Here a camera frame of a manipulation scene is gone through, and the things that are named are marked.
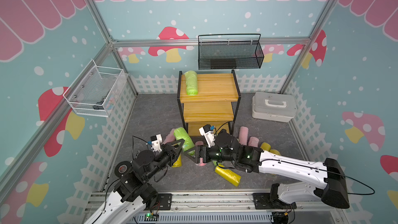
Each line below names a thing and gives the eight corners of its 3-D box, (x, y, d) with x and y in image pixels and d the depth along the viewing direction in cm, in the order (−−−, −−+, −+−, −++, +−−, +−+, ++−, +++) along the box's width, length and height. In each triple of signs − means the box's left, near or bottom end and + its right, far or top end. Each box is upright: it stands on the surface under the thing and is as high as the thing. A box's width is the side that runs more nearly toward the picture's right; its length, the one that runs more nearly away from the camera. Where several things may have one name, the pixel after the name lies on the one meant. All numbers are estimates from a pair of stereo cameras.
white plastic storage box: (254, 122, 106) (259, 111, 96) (249, 104, 116) (253, 92, 106) (291, 122, 106) (300, 111, 96) (283, 104, 116) (290, 92, 106)
